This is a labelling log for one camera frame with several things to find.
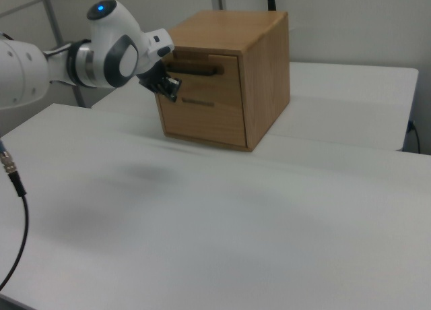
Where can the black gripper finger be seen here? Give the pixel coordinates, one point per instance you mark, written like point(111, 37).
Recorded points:
point(168, 97)
point(175, 86)

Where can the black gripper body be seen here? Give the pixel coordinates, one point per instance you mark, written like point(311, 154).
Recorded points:
point(153, 79)

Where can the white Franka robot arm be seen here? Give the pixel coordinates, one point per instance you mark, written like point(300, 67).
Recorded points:
point(111, 60)

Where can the wooden drawer cabinet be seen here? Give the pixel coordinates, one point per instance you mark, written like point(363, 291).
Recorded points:
point(266, 84)

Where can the slanted grey metal frame post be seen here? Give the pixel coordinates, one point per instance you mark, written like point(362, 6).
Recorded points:
point(50, 13)

